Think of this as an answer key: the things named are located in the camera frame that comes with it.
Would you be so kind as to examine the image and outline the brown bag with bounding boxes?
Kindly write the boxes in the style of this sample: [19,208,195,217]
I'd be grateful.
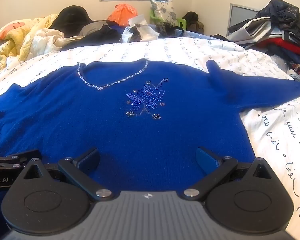
[182,11,205,34]

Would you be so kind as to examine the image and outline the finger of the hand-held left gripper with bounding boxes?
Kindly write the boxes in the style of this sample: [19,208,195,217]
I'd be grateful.
[0,150,42,169]

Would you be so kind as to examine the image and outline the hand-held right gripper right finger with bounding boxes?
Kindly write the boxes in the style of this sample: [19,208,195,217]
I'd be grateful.
[184,147,278,202]

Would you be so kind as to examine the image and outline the white plastic bags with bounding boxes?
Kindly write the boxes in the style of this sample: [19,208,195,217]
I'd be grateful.
[119,15,161,43]

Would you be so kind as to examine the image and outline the light blue dotted sheet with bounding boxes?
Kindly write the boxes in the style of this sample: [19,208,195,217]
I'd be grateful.
[147,24,232,42]

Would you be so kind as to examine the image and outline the black furry item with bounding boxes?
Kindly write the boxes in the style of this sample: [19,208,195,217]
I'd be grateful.
[155,21,185,38]

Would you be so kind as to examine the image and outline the floral pillow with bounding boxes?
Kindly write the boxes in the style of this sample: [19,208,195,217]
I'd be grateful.
[150,0,178,27]

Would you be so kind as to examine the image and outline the white crumpled cloth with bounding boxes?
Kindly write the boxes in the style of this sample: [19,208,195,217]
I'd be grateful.
[22,28,67,55]

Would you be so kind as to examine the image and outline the pile of assorted clothes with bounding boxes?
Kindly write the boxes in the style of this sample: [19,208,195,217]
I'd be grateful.
[226,0,300,80]

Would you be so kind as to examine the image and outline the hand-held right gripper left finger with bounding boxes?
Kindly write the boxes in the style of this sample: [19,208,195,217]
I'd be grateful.
[21,147,113,202]

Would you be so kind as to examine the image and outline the orange plastic bag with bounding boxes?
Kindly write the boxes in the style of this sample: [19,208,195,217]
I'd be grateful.
[107,4,138,27]

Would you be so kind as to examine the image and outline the yellow cartoon blanket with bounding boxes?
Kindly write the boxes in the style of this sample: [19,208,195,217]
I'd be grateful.
[0,14,65,74]

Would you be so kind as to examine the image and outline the white script-printed quilt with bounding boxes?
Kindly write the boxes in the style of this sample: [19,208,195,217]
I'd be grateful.
[0,34,300,238]

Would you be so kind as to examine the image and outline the green plastic chair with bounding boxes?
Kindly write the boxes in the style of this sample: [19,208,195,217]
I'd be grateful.
[150,9,187,30]

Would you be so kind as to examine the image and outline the blue beaded sweater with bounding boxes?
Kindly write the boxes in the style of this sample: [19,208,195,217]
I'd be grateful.
[0,59,300,228]

